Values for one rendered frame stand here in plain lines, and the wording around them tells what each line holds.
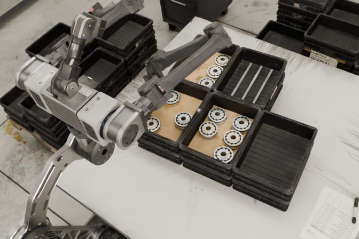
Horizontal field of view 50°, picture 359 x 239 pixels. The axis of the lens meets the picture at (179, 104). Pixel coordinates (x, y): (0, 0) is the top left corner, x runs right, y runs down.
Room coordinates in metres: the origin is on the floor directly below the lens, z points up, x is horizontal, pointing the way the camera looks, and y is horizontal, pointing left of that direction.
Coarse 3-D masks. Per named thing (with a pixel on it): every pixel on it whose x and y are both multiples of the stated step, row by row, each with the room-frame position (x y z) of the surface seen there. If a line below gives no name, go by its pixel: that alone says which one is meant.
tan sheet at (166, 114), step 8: (184, 96) 1.48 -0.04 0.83; (184, 104) 1.42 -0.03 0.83; (192, 104) 1.41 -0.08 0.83; (152, 112) 1.40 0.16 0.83; (160, 112) 1.39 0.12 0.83; (168, 112) 1.38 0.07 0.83; (176, 112) 1.37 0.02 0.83; (192, 112) 1.35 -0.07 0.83; (160, 120) 1.33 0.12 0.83; (168, 120) 1.32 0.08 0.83; (168, 128) 1.27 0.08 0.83; (176, 128) 1.26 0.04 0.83; (168, 136) 1.21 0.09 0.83; (176, 136) 1.21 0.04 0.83
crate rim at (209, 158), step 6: (210, 96) 1.37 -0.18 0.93; (222, 96) 1.35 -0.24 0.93; (240, 102) 1.29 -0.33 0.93; (258, 108) 1.23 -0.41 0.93; (198, 114) 1.26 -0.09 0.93; (258, 114) 1.19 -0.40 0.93; (252, 126) 1.12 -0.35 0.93; (186, 132) 1.15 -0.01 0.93; (246, 138) 1.06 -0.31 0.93; (180, 144) 1.08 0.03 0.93; (240, 144) 1.03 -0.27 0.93; (186, 150) 1.05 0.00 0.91; (192, 150) 1.04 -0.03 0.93; (204, 156) 0.99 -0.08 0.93; (210, 156) 0.99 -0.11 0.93; (234, 156) 0.97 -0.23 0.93; (216, 162) 0.95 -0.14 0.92; (222, 162) 0.94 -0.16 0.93; (228, 168) 0.92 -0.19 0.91
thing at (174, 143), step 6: (186, 84) 1.49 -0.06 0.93; (192, 84) 1.48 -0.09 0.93; (204, 90) 1.42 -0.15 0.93; (204, 102) 1.33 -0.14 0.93; (198, 108) 1.30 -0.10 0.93; (192, 120) 1.22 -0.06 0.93; (186, 126) 1.19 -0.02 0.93; (144, 132) 1.20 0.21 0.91; (150, 132) 1.19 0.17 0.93; (162, 138) 1.14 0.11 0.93; (180, 138) 1.12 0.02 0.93; (174, 144) 1.09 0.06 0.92
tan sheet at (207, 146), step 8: (232, 112) 1.31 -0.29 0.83; (208, 120) 1.28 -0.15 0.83; (232, 120) 1.25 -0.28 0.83; (224, 128) 1.21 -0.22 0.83; (216, 136) 1.17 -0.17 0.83; (192, 144) 1.14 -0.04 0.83; (200, 144) 1.13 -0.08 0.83; (208, 144) 1.12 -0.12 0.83; (216, 144) 1.11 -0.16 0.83; (208, 152) 1.07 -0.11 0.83
